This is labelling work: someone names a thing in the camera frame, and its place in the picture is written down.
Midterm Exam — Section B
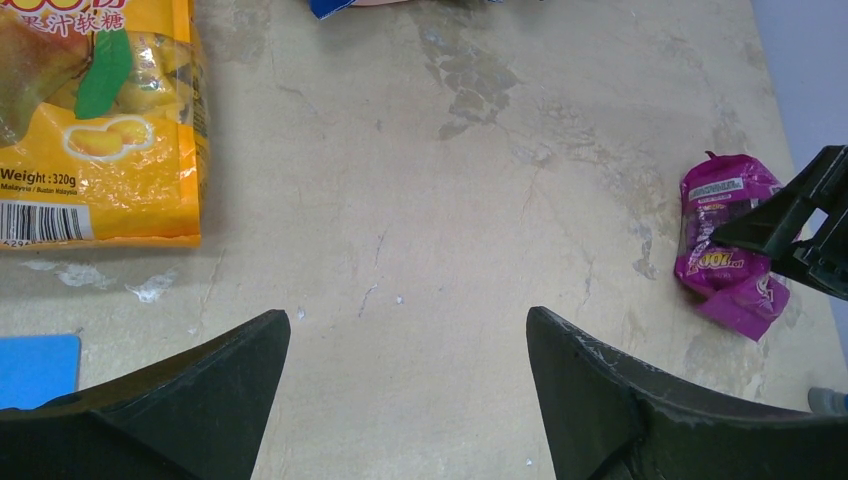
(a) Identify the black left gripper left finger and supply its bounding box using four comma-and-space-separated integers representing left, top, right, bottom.
1, 310, 291, 479

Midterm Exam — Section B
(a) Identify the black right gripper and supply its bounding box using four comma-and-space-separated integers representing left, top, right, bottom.
711, 145, 847, 300

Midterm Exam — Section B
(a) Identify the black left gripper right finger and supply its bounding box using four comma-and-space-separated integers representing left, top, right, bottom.
526, 307, 847, 479

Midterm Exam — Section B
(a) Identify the purple candy bag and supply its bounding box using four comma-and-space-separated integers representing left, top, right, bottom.
675, 151, 790, 342

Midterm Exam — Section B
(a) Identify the blue candy bag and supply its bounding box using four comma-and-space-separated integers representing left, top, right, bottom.
308, 0, 356, 20

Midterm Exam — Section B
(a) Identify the orange candy bag near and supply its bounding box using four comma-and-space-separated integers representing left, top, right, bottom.
1, 0, 209, 250

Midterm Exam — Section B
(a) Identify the pink three-tier shelf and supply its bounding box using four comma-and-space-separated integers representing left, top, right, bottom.
352, 0, 409, 8

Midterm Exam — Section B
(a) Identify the blue foam pad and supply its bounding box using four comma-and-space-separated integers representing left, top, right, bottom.
1, 334, 81, 410

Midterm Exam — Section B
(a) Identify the small blue bottle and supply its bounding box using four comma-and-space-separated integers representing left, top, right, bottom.
807, 387, 847, 416

